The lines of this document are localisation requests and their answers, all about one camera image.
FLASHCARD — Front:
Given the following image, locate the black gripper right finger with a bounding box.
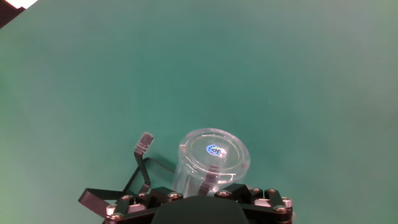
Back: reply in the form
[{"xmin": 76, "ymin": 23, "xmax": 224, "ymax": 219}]
[{"xmin": 214, "ymin": 183, "xmax": 295, "ymax": 224}]

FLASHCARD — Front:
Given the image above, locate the clear glass cup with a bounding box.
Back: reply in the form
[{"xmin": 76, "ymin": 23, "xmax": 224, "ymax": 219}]
[{"xmin": 172, "ymin": 127, "xmax": 251, "ymax": 198}]

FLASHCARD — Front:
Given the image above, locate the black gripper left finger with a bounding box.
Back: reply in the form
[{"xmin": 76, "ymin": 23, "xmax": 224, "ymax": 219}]
[{"xmin": 104, "ymin": 186, "xmax": 184, "ymax": 224}]

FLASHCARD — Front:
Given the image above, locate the black wire cup rack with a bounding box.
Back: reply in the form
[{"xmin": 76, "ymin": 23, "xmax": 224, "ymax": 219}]
[{"xmin": 77, "ymin": 132, "xmax": 220, "ymax": 218}]

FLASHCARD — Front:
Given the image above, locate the green table mat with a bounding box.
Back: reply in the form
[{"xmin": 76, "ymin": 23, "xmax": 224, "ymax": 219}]
[{"xmin": 0, "ymin": 0, "xmax": 398, "ymax": 224}]

